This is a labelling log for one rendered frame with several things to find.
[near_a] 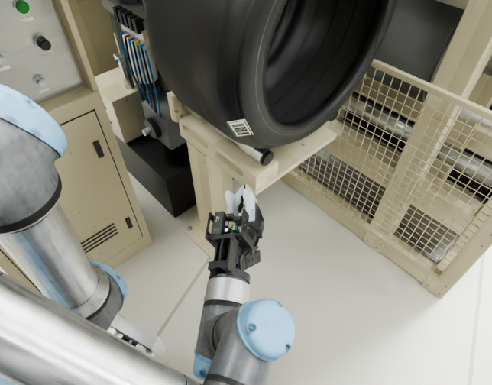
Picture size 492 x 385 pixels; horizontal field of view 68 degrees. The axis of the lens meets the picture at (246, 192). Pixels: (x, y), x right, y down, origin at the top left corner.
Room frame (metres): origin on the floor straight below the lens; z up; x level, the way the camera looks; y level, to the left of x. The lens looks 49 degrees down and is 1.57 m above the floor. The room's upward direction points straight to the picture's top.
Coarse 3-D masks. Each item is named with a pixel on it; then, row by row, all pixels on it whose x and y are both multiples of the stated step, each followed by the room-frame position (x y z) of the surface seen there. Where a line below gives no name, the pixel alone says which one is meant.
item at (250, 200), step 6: (246, 186) 0.50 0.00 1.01; (246, 192) 0.46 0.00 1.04; (252, 192) 0.48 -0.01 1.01; (246, 198) 0.45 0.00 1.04; (252, 198) 0.47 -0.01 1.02; (246, 204) 0.44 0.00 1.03; (252, 204) 0.45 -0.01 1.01; (246, 210) 0.43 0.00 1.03; (252, 210) 0.44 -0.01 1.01; (252, 216) 0.42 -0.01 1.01
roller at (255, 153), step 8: (192, 112) 0.90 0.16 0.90; (216, 128) 0.82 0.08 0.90; (224, 136) 0.79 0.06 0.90; (240, 144) 0.75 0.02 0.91; (248, 152) 0.72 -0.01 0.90; (256, 152) 0.71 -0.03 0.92; (264, 152) 0.70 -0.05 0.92; (272, 152) 0.71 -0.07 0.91; (256, 160) 0.70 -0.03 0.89; (264, 160) 0.69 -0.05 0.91
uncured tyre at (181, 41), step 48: (192, 0) 0.66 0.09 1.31; (240, 0) 0.62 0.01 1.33; (288, 0) 1.13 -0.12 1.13; (336, 0) 1.09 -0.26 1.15; (384, 0) 0.91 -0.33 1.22; (192, 48) 0.64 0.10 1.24; (240, 48) 0.60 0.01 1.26; (288, 48) 1.09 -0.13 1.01; (336, 48) 1.02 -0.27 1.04; (192, 96) 0.66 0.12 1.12; (240, 96) 0.60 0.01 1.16; (288, 96) 0.95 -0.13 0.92; (336, 96) 0.83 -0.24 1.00
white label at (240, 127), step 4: (236, 120) 0.60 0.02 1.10; (240, 120) 0.60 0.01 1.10; (244, 120) 0.60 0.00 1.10; (228, 124) 0.61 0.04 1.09; (232, 124) 0.61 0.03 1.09; (236, 124) 0.61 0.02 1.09; (240, 124) 0.61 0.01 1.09; (244, 124) 0.60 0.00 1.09; (232, 128) 0.61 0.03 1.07; (236, 128) 0.61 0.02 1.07; (240, 128) 0.61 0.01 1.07; (244, 128) 0.61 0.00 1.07; (248, 128) 0.61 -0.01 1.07; (236, 132) 0.62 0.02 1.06; (240, 132) 0.62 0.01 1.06; (244, 132) 0.62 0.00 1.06; (248, 132) 0.61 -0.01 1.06; (252, 132) 0.62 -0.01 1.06; (236, 136) 0.62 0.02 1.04; (240, 136) 0.62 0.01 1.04
